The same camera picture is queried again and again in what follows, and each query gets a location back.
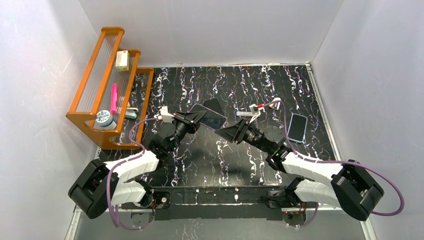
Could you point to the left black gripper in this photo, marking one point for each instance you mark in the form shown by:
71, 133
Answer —
191, 121

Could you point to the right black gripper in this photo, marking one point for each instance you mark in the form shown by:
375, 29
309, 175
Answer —
241, 131

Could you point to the purple phone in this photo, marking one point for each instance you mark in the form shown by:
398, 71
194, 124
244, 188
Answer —
212, 119

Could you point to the black phone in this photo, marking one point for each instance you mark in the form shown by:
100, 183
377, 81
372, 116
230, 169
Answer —
214, 105

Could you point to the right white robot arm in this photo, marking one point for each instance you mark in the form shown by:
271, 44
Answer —
341, 185

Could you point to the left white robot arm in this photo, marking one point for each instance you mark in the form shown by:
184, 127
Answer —
105, 185

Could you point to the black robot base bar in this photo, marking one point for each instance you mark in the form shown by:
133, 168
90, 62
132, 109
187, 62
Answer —
245, 202

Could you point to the phone in light blue case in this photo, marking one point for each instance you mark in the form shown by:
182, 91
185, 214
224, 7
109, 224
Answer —
297, 128

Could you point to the grey and orange marker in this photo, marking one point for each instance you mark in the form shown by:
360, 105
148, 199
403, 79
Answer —
244, 114

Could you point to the teal and white stapler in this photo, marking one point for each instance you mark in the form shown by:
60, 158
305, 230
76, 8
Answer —
131, 113

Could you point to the pink highlighter marker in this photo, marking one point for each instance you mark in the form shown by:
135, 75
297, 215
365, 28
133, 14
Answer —
113, 99

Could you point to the orange wooden shelf rack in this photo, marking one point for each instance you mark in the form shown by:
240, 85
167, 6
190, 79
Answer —
94, 92

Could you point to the blue and white tape roll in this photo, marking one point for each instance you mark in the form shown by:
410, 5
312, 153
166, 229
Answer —
105, 120

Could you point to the white and red box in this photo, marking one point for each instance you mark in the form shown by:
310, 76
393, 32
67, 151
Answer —
122, 61

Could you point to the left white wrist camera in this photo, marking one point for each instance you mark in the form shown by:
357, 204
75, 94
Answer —
164, 115

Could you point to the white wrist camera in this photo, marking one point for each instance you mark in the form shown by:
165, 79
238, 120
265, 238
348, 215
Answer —
164, 115
255, 111

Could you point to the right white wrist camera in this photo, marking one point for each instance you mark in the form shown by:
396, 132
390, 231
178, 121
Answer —
255, 111

